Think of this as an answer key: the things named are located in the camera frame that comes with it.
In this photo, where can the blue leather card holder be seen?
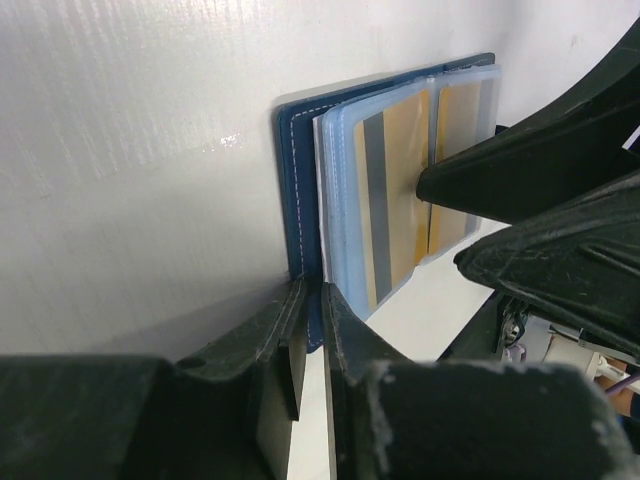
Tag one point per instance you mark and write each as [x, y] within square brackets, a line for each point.
[292, 126]

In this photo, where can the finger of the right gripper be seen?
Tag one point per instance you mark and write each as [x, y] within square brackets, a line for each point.
[587, 137]
[578, 263]

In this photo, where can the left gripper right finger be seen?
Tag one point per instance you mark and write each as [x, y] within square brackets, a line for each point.
[393, 418]

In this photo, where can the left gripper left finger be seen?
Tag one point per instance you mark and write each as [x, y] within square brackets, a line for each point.
[227, 410]

